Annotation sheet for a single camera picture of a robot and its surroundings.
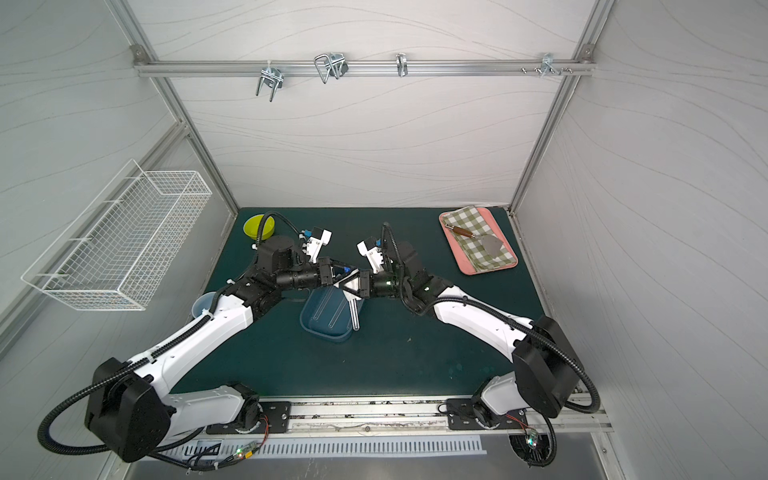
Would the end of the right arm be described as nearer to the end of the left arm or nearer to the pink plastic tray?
the end of the left arm

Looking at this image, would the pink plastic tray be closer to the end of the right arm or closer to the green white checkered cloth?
the green white checkered cloth

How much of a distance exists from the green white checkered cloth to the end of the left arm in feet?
1.69

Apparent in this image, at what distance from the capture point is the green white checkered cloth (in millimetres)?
1060

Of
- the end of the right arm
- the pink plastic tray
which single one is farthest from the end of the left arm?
the pink plastic tray

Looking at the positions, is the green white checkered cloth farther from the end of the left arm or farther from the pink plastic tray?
the end of the left arm

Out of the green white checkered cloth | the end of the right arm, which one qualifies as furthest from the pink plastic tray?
the end of the right arm

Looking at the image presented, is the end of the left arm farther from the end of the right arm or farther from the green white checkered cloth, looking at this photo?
the green white checkered cloth

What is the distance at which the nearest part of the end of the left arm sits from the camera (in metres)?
0.67
